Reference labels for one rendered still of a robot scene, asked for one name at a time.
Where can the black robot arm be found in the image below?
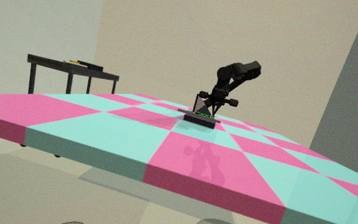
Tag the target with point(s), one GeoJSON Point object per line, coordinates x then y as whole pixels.
{"type": "Point", "coordinates": [239, 73]}

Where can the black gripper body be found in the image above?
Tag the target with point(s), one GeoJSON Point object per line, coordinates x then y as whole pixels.
{"type": "Point", "coordinates": [205, 95]}

